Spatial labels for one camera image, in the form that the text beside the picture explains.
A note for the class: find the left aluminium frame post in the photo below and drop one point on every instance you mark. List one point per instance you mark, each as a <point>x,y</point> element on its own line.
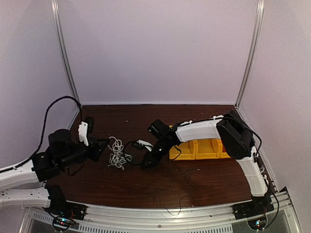
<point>62,46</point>

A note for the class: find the left yellow plastic bin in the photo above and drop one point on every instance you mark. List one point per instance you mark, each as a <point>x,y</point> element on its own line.
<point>184,151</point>

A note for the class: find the middle yellow plastic bin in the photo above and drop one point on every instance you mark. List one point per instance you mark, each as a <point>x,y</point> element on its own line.
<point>207,149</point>

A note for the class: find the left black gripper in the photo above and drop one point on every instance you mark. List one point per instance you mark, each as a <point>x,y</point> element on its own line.
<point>95,149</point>

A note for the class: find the circuit board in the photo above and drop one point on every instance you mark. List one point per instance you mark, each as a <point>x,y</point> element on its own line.
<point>61,223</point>
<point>257,224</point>

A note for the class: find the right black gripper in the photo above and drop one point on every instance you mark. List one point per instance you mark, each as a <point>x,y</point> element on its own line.
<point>154,159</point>

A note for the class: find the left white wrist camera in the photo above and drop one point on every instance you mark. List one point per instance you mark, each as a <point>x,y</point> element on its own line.
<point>84,129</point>

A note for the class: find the right yellow plastic bin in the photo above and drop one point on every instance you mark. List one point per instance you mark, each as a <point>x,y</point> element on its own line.
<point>222,151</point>

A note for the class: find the aluminium frame post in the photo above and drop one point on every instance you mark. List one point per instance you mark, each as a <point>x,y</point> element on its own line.
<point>252,51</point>
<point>62,46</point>

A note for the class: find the right circuit board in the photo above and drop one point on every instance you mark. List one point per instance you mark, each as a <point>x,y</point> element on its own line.
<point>257,224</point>

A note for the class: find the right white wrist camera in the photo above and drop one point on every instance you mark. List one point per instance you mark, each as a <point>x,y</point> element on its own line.
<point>142,145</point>

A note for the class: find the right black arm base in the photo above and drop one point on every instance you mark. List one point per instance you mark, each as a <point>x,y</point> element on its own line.
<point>257,206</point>

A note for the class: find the yellow plastic bin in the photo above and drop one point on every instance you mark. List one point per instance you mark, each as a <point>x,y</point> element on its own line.
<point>222,151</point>
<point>184,151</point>
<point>207,149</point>

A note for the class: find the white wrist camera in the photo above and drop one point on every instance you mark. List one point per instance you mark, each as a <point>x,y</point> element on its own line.
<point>84,129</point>
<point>142,145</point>

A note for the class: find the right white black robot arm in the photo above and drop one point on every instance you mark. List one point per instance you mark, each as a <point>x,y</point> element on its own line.
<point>236,136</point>

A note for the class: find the left circuit board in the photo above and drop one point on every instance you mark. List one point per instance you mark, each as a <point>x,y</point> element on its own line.
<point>61,223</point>

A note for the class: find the aluminium front rail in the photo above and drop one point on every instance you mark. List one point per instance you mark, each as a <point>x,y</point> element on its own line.
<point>210,219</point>

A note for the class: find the right aluminium frame post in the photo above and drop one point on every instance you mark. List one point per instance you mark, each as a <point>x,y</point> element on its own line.
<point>252,51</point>

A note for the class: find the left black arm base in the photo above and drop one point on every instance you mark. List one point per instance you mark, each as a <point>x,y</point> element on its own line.
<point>69,209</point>

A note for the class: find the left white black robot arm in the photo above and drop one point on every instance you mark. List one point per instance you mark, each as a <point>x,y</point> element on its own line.
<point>61,154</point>

